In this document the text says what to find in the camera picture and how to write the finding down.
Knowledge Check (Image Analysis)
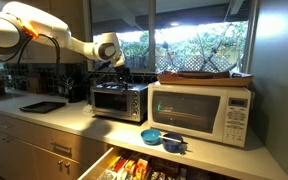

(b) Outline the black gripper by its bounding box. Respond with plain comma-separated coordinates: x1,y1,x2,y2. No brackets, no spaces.
114,64,132,90

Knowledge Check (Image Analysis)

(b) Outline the silver toaster oven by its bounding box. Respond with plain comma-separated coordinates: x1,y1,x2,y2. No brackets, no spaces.
89,82,149,124

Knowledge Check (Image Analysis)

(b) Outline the white microwave oven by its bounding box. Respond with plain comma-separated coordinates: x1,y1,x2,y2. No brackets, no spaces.
146,81,253,149

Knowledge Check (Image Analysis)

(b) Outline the dark small flat item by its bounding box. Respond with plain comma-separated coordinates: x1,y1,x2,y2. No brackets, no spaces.
100,81,118,89

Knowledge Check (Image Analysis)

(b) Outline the white crumpled paper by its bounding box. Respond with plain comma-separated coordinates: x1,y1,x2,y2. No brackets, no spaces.
82,104,95,115

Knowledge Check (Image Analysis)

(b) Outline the black coffee maker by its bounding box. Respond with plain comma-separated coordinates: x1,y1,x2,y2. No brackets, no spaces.
63,62,89,104

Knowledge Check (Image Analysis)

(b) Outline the dark utensil holder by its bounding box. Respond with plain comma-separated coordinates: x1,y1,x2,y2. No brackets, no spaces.
57,75,73,98

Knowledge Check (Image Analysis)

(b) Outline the teal bowl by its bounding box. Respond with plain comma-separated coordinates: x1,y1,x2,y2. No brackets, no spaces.
140,129,162,146

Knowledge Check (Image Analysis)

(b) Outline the lattice garden fence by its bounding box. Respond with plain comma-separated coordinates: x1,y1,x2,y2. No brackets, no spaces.
155,54,242,73

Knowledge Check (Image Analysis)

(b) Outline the dark brown long dish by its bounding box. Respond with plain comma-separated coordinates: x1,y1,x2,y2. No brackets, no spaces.
163,69,232,80

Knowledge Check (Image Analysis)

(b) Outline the dark blue bowl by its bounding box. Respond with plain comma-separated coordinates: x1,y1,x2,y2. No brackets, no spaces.
160,133,185,154

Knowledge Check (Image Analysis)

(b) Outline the red and yellow packet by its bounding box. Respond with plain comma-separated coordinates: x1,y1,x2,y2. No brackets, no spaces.
108,155,124,172

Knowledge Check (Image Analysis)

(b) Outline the wooden serving tray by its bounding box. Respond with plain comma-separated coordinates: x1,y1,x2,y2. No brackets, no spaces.
156,70,254,88

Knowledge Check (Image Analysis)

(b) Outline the black baking tray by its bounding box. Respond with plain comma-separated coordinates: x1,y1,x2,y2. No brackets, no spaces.
19,101,67,115

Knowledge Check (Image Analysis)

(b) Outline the orange packet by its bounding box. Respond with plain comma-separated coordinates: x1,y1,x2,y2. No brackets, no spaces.
133,158,150,180

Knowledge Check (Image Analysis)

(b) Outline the open wooden drawer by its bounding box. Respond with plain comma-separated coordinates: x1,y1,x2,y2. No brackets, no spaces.
77,145,238,180

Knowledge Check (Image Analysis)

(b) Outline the brown wooden box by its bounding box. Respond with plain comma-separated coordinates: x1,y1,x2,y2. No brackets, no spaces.
25,72,47,95

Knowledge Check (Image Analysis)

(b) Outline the pair of cabinet knobs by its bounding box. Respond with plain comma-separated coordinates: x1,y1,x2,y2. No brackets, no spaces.
1,135,14,143
56,158,72,168

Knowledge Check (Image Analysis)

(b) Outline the grey window frame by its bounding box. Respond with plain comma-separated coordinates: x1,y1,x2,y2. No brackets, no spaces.
82,0,260,75

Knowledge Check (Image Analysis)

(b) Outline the white-handled utensil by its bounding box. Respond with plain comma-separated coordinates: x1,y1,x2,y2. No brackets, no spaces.
157,134,189,145

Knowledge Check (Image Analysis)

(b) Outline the long metal drawer handle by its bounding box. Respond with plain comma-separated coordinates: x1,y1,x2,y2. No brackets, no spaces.
49,141,73,152

